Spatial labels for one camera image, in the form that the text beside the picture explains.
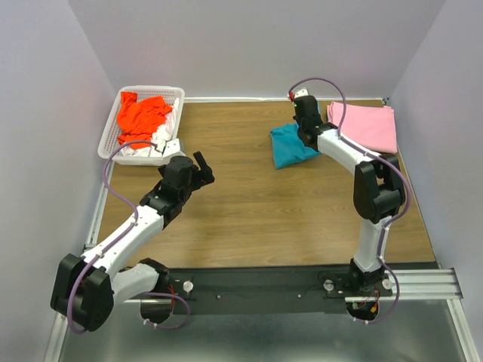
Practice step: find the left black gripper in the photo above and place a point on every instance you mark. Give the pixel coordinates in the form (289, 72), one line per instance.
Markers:
(204, 176)

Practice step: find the teal polo shirt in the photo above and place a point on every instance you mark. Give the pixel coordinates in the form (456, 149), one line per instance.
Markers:
(287, 148)

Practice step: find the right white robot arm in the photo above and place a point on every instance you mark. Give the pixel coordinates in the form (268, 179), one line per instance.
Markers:
(378, 191)

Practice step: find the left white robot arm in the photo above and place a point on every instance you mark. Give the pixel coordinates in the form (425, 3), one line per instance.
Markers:
(87, 287)

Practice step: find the white t shirt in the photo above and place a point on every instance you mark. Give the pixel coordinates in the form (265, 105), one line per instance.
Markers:
(160, 137)

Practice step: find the folded pink t shirt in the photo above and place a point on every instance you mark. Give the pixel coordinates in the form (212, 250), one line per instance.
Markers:
(371, 127)

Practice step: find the orange t shirt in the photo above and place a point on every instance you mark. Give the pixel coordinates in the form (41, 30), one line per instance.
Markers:
(139, 120)

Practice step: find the white plastic laundry basket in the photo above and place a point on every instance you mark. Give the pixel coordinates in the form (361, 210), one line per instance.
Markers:
(109, 138)

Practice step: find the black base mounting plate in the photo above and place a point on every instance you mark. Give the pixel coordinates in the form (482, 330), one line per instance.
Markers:
(332, 289)

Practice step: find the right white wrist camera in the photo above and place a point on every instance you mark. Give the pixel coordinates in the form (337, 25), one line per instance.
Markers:
(293, 94)

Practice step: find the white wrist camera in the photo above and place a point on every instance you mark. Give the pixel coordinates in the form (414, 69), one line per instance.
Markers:
(293, 94)
(173, 148)

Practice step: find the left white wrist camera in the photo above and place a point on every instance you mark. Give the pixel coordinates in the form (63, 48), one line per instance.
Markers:
(173, 148)

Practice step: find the aluminium frame rail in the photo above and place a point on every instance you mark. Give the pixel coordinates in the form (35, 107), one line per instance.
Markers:
(408, 283)

